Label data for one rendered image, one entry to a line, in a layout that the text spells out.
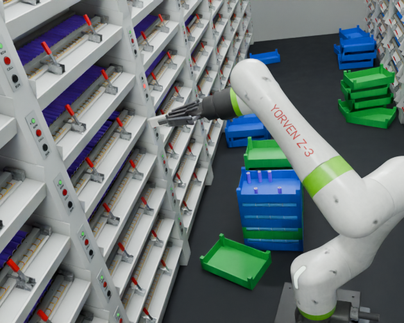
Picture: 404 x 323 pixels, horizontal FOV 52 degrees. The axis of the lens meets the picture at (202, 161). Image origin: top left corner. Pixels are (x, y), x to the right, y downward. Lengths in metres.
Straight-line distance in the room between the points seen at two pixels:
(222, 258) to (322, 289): 1.01
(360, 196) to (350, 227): 0.07
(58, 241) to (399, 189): 0.88
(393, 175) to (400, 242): 1.31
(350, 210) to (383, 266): 1.26
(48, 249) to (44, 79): 0.46
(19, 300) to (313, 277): 0.79
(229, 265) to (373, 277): 0.69
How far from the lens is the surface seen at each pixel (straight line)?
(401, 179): 1.05
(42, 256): 1.20
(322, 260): 1.34
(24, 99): 1.09
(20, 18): 1.13
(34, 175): 1.13
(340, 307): 1.47
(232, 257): 2.25
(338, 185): 0.98
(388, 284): 2.15
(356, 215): 0.97
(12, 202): 1.09
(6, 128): 1.03
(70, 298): 1.32
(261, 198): 2.03
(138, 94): 1.71
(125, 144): 1.57
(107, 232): 1.48
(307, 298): 1.36
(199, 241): 2.38
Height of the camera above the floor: 1.62
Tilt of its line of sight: 32 degrees down
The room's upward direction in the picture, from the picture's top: 11 degrees counter-clockwise
